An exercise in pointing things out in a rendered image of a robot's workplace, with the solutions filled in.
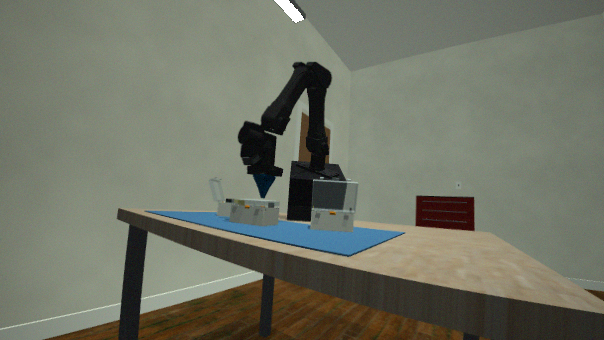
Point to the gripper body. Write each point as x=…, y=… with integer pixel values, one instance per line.
x=269, y=170

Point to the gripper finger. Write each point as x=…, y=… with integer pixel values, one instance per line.
x=263, y=178
x=257, y=180

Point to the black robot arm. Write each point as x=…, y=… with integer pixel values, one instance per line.
x=256, y=141

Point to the blue bench mat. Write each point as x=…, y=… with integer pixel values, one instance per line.
x=294, y=234

